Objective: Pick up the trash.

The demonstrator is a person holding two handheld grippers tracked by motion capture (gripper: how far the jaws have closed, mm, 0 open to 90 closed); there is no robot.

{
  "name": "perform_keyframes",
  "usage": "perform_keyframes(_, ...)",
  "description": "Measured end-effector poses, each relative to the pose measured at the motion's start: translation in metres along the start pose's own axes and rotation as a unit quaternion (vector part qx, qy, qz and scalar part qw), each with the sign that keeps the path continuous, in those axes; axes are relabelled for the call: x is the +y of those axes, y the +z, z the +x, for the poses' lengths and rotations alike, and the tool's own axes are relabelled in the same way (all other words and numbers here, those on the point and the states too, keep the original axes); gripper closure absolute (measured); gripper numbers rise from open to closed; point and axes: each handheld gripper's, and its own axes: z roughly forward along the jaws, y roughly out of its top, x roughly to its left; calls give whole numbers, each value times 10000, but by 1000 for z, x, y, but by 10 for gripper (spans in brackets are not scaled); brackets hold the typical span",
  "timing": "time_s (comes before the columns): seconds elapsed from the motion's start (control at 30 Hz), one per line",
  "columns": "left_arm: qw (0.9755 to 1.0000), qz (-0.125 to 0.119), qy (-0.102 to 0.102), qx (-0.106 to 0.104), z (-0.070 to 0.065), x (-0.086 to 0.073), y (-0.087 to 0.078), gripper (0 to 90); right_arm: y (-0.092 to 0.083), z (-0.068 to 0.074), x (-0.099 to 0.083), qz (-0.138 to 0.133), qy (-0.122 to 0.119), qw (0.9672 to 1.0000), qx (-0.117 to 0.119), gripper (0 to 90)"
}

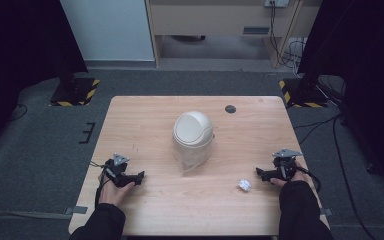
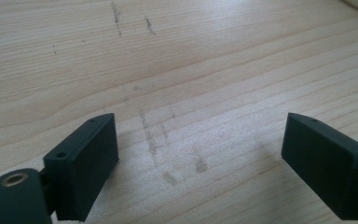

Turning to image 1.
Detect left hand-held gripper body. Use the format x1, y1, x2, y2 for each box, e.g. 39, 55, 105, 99
102, 152, 135, 188

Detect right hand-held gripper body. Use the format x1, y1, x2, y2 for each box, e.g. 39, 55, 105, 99
269, 148, 304, 182

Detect white paper ball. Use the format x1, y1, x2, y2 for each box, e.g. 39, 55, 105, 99
237, 178, 252, 192

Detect white swing-lid trash can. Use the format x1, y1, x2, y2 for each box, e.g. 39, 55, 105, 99
171, 110, 216, 178

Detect person's right hand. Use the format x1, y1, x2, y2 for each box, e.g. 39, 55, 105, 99
269, 161, 310, 188

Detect person's left hand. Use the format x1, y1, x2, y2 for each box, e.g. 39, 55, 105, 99
98, 173, 137, 208

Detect black striped stand base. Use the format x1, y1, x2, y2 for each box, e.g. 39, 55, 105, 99
49, 76, 101, 108
278, 77, 330, 109

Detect black curtain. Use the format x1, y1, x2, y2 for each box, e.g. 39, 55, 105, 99
0, 0, 89, 158
297, 0, 384, 199

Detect white cabinet panel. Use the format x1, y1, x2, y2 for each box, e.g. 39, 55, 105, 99
59, 0, 157, 63

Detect beige wooden desk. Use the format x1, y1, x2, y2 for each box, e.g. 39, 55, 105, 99
145, 0, 324, 70

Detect grey power strip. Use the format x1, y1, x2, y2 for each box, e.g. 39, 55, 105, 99
263, 0, 290, 9

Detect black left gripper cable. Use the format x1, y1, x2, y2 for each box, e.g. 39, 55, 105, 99
89, 160, 118, 209

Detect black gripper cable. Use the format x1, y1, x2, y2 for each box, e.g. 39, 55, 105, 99
296, 165, 323, 194
89, 160, 118, 209

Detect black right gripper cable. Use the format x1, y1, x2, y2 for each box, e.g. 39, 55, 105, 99
296, 165, 323, 194

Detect black floor cable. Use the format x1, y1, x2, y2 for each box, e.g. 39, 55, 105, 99
292, 113, 379, 240
7, 102, 29, 122

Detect black hanging power cables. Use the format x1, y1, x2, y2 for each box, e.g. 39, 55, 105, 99
269, 1, 308, 70

